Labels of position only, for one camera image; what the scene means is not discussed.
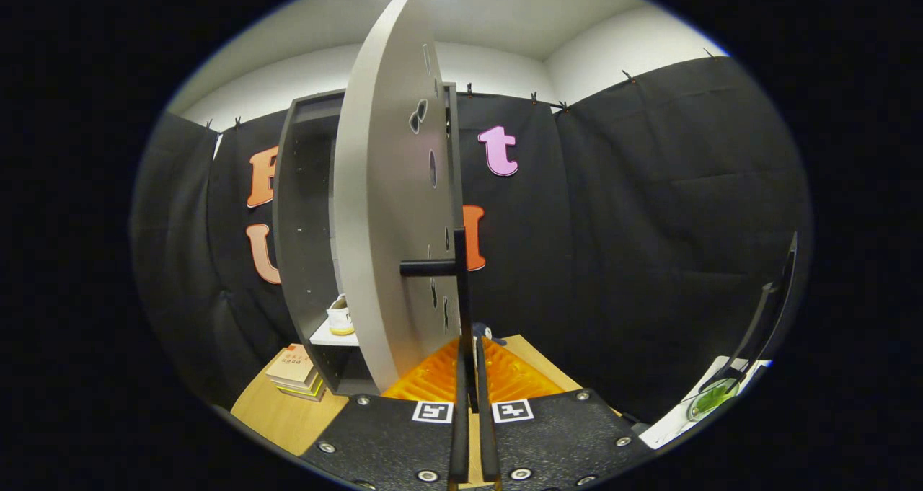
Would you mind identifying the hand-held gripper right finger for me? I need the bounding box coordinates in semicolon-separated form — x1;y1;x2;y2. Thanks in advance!
472;336;653;488

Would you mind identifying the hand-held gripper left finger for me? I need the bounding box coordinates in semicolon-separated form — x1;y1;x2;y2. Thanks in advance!
299;336;473;488

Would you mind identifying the white canvas shoe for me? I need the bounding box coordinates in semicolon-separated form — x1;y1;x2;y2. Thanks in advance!
327;294;355;336

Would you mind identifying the beige shoe cabinet door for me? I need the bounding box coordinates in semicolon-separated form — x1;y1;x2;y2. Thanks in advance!
333;0;474;414

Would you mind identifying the grey shoe cabinet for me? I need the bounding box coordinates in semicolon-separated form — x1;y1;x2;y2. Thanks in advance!
273;84;462;397

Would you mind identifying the stack of books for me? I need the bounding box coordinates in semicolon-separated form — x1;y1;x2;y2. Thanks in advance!
265;343;327;402

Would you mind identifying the white sheet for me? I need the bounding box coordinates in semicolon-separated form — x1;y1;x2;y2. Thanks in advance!
638;356;772;450

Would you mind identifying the green round object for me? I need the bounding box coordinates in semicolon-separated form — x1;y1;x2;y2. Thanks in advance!
685;378;740;421

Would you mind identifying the black backdrop cloth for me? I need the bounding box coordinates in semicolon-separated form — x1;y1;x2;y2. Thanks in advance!
130;57;812;423

